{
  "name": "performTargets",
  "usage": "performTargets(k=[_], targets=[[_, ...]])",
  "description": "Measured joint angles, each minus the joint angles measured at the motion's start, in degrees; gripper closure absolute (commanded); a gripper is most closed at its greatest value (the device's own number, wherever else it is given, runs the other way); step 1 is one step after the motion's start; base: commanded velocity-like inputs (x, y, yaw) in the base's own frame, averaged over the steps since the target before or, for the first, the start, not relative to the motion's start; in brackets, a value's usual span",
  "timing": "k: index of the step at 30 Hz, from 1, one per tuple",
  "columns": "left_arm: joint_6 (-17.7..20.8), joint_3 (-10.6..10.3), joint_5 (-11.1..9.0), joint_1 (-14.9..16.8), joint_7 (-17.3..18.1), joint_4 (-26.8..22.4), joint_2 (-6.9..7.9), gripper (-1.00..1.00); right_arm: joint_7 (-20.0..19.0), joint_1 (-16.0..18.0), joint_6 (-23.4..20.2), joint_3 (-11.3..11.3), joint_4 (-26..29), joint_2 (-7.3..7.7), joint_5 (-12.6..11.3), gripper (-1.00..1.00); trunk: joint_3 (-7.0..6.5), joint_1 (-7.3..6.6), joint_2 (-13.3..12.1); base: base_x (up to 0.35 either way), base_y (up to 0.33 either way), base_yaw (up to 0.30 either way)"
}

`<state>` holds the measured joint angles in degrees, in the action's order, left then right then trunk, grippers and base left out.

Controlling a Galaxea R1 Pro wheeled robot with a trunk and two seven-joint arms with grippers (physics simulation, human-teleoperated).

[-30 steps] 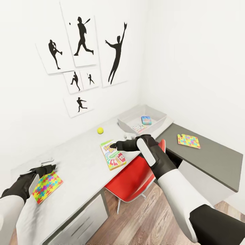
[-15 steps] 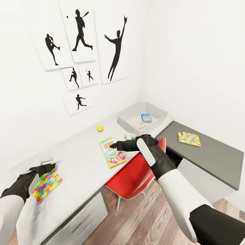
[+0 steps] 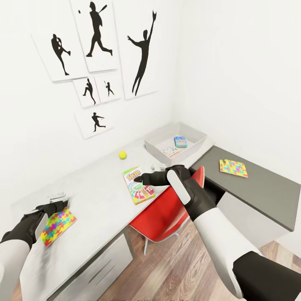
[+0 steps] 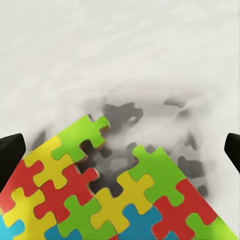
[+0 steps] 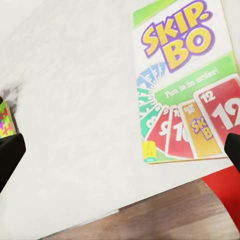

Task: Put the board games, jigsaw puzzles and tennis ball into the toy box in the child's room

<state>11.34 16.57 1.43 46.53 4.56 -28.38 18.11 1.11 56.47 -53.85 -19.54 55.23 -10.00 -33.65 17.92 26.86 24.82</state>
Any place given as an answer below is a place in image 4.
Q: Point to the desk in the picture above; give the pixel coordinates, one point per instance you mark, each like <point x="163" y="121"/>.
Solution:
<point x="165" y="73"/>

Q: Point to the jigsaw puzzle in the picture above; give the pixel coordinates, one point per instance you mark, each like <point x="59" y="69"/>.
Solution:
<point x="48" y="198"/>

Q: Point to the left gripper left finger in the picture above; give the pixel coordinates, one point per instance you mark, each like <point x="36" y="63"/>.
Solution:
<point x="12" y="150"/>

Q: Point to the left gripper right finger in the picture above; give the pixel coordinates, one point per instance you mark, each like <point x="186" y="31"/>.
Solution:
<point x="232" y="149"/>

